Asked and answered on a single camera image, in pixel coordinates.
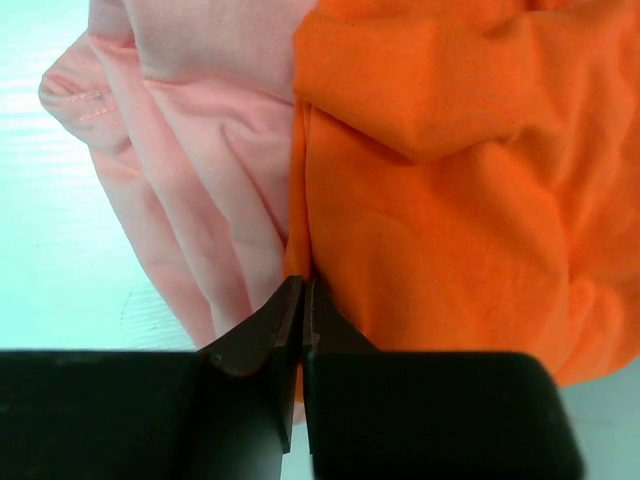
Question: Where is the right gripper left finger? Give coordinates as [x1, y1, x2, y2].
[1, 277, 303, 479]

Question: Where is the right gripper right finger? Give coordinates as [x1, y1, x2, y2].
[303, 278, 585, 480]

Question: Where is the orange t shirt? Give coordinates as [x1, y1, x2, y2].
[284, 1, 639, 387]

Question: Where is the pink folded t shirt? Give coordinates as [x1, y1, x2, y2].
[39, 1, 312, 347]

